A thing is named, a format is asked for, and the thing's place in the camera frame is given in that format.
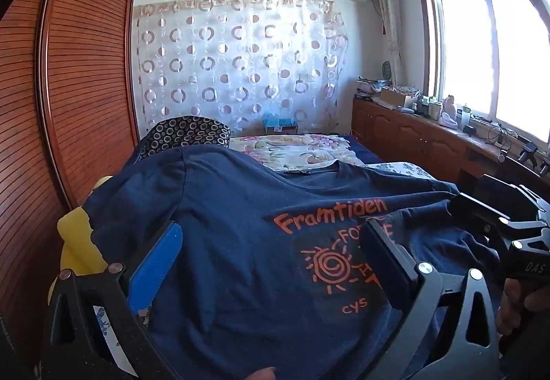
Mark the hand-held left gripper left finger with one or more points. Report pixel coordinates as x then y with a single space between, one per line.
157 264

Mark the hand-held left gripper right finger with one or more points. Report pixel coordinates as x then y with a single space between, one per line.
389 266

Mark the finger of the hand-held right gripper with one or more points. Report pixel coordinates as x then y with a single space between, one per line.
477 210
511 188

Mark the navy printed sweatshirt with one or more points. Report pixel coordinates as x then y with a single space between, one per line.
258 242

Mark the person's right hand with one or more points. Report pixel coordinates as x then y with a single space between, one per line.
512 307

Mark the person's left hand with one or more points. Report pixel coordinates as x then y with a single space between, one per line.
262 375

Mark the yellow plush toy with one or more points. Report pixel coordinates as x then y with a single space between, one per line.
79 246

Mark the white blue floral sheet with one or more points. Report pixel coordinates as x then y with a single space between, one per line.
399 169

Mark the wooden cabinet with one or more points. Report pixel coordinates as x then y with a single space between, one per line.
421 139

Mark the blue bed sheet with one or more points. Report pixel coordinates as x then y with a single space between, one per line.
365 150

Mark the dark circle-patterned pillow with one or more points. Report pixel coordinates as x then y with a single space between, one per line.
184 133

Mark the cardboard box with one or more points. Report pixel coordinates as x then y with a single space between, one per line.
397 98

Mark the window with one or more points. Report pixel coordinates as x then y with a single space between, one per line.
485 44

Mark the floral quilt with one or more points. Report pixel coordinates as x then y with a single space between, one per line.
292 152

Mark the dark round hand fan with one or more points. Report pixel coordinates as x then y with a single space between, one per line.
387 71

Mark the blue item on bedside stand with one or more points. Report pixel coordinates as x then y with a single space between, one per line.
279 124

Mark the pale window curtain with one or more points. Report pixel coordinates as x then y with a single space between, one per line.
391 27

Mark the wooden slatted wardrobe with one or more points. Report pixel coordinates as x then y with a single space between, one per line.
64 75

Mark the sheer circle-patterned curtain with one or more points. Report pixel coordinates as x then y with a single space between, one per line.
240 62

